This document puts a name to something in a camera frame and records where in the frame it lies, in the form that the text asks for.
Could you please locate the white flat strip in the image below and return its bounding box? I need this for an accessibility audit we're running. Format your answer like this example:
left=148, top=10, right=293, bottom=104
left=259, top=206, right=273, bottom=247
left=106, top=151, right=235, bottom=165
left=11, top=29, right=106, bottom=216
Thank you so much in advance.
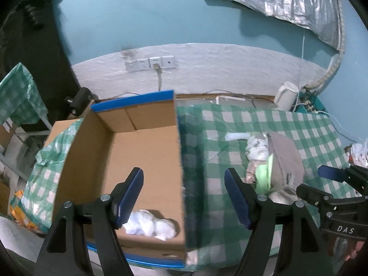
left=216, top=96, right=245, bottom=104

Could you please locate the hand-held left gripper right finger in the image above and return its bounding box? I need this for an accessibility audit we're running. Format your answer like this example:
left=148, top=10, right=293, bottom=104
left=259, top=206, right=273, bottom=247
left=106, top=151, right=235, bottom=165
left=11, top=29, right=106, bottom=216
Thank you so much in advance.
left=224, top=167, right=335, bottom=276

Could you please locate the grey cloth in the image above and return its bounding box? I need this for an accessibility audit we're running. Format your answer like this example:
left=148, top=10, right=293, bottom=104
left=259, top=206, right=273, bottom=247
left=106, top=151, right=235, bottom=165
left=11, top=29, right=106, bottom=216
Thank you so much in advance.
left=267, top=134, right=306, bottom=204

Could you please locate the black cylinder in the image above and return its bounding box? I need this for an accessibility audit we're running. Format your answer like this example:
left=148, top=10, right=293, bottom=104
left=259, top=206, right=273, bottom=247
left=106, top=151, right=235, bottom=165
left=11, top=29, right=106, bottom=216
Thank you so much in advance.
left=65, top=87, right=93, bottom=116

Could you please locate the white electric kettle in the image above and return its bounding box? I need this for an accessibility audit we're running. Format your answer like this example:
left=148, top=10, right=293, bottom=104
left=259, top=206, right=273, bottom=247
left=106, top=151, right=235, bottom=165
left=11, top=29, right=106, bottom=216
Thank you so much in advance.
left=273, top=81, right=299, bottom=112

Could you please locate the orange patterned cloth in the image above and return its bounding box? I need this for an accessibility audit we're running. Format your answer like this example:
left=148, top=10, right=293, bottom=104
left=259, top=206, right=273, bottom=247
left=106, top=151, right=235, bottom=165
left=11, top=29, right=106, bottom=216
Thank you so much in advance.
left=9, top=190, right=44, bottom=234

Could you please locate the dark hanging cloth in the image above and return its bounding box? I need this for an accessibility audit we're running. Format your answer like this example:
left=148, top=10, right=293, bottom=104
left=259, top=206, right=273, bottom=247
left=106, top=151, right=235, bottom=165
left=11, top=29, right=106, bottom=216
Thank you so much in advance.
left=0, top=0, right=81, bottom=134

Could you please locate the cardboard box with blue edges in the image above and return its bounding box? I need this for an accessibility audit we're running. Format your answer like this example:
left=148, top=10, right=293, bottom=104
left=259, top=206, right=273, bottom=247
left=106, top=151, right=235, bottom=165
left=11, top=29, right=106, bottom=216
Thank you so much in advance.
left=43, top=90, right=188, bottom=268

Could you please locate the white crumpled paper wad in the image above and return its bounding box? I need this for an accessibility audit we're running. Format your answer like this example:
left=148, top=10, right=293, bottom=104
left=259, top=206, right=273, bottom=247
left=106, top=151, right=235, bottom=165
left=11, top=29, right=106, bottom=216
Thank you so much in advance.
left=124, top=209, right=177, bottom=241

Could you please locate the green checked plastic tablecloth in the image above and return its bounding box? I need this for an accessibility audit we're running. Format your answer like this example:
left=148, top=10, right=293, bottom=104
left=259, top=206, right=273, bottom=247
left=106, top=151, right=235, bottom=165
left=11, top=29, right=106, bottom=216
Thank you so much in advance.
left=24, top=103, right=360, bottom=271

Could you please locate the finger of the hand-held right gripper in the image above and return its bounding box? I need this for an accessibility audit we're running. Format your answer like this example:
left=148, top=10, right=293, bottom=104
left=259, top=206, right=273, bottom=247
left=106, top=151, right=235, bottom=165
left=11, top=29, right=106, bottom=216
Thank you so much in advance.
left=318, top=164, right=368, bottom=197
left=296, top=183, right=368, bottom=209

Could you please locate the white patterned cloth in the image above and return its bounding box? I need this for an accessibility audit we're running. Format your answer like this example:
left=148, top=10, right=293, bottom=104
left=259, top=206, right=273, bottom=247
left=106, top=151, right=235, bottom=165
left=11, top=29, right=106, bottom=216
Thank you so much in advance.
left=245, top=134, right=272, bottom=183

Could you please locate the teal basket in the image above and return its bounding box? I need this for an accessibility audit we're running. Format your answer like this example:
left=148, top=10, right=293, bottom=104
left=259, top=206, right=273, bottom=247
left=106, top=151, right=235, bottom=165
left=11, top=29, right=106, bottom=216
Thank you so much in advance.
left=293, top=90, right=329, bottom=114

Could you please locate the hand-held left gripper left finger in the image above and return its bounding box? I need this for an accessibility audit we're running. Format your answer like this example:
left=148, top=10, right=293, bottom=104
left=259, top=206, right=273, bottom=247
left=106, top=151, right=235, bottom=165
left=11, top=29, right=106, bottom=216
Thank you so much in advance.
left=33, top=167, right=144, bottom=276

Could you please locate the white foam tube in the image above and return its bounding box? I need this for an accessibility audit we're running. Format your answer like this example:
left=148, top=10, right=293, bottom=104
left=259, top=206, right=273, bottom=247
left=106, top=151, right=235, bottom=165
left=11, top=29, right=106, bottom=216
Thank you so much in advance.
left=225, top=132, right=251, bottom=143

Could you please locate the thin white hanging cord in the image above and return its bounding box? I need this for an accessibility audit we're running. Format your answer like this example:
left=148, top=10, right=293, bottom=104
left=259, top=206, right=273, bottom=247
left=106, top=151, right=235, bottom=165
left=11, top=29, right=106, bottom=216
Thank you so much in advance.
left=300, top=32, right=306, bottom=89

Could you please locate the braided hose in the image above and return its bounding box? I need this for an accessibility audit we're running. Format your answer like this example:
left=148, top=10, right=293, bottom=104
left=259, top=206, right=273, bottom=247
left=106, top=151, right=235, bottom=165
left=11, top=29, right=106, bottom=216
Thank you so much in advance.
left=305, top=0, right=345, bottom=90

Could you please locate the clear plastic bag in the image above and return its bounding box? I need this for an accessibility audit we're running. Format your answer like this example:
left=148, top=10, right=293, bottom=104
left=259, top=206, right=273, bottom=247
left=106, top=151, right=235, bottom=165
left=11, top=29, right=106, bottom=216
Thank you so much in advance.
left=346, top=141, right=368, bottom=168

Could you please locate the person's right hand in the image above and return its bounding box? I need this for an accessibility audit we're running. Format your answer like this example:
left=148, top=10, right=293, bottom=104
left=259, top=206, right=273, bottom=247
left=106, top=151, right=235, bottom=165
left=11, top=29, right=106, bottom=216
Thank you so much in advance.
left=349, top=239, right=363, bottom=265

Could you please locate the green bubble wrap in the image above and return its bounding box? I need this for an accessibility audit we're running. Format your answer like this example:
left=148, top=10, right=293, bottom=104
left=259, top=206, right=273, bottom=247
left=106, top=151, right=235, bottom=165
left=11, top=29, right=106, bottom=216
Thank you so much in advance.
left=254, top=154, right=275, bottom=194

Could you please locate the green checked cloth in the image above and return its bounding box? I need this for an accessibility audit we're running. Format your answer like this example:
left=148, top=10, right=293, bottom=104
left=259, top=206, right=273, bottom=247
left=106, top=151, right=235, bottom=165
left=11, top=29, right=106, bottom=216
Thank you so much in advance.
left=0, top=63, right=48, bottom=127

